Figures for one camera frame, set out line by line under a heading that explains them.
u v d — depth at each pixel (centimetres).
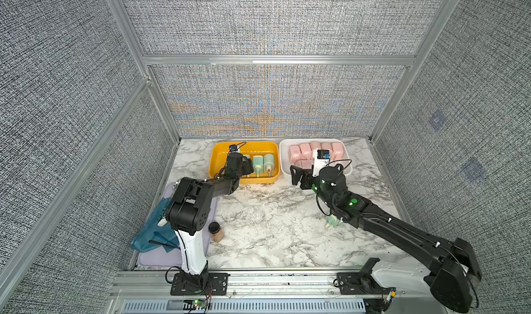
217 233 77
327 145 106
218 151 105
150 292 73
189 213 51
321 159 65
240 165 81
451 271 38
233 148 90
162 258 80
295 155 103
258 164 98
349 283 72
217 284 74
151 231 85
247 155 103
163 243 81
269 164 100
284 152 110
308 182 68
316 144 108
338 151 106
